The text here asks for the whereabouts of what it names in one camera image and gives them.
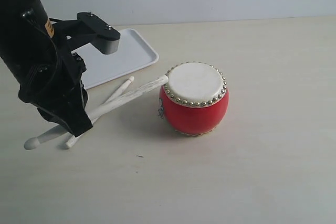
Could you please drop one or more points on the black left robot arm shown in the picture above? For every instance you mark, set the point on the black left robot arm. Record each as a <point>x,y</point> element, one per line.
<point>17,37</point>

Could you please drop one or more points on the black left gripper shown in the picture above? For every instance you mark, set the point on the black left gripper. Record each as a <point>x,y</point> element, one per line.
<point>53,82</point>

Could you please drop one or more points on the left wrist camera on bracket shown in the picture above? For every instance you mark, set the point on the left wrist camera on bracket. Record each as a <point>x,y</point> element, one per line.
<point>88,28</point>

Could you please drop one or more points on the white rectangular plastic tray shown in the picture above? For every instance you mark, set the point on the white rectangular plastic tray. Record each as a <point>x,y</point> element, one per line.
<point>134,53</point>

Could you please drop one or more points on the red drum with studs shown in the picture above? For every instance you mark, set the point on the red drum with studs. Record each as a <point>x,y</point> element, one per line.
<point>195,99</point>

